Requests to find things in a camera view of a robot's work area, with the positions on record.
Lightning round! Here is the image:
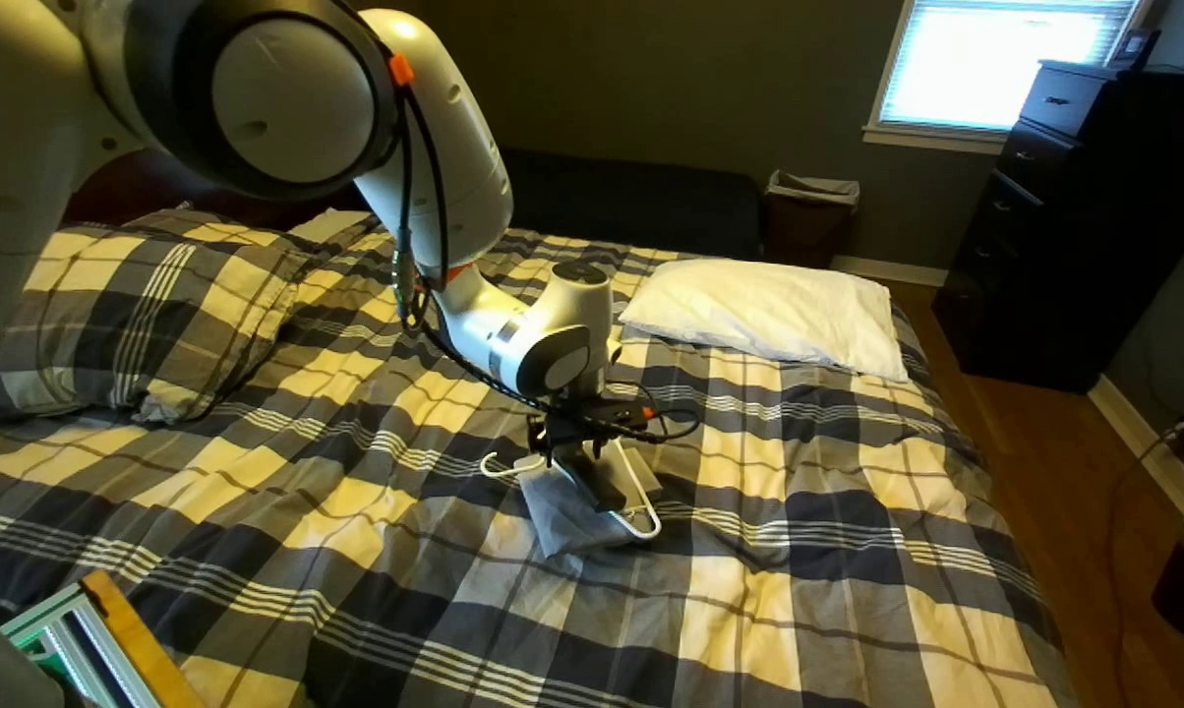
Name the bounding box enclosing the dark wooden headboard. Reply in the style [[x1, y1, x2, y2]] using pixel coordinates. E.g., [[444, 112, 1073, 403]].
[[58, 141, 372, 237]]

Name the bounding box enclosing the grey folded cloth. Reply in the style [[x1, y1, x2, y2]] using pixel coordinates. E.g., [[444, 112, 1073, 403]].
[[506, 445, 660, 562]]

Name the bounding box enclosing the wooden teal frame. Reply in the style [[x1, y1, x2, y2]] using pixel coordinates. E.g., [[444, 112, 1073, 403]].
[[0, 567, 213, 708]]

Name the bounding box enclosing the small dark box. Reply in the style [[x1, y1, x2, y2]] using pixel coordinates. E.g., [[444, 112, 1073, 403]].
[[1109, 23, 1165, 78]]

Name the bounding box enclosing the white plastic coat hanger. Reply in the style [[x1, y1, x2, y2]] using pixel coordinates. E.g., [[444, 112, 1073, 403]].
[[475, 433, 669, 546]]

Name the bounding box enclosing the dark low bench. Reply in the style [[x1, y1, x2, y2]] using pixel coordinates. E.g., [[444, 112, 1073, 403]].
[[502, 146, 765, 258]]

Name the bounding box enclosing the dark waste bin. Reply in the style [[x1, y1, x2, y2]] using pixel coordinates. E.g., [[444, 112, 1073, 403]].
[[760, 165, 865, 267]]

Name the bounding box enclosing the white pillow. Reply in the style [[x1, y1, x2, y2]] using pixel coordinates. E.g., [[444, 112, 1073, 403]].
[[614, 250, 913, 386]]

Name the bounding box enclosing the plaid pillow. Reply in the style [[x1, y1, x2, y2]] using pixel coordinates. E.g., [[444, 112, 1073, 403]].
[[0, 205, 315, 427]]

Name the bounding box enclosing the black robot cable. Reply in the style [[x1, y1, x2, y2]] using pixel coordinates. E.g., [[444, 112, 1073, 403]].
[[386, 49, 706, 457]]

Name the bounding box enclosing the bright window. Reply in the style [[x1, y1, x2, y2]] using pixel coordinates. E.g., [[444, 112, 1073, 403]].
[[861, 0, 1152, 158]]

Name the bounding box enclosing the plaid yellow grey comforter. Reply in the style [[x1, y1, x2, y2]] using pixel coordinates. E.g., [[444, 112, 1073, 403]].
[[0, 208, 1077, 708]]

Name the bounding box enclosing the black dresser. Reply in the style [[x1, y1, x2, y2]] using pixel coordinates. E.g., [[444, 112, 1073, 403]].
[[930, 56, 1184, 398]]

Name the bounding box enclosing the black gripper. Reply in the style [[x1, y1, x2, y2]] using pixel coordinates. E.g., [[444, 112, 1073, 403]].
[[521, 389, 637, 500]]

